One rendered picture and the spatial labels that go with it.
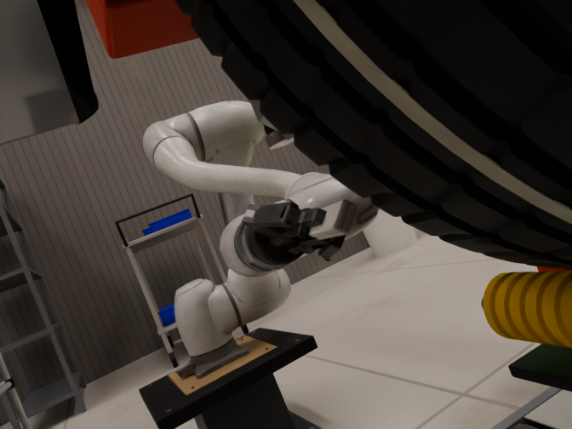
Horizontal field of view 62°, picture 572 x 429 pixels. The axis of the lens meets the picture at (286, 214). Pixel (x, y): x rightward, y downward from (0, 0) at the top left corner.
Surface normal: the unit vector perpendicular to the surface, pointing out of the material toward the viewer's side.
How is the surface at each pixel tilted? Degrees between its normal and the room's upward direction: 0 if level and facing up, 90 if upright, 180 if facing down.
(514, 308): 68
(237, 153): 133
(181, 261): 90
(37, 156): 90
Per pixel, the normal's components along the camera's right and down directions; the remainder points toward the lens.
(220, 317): 0.38, -0.12
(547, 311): -0.95, -0.02
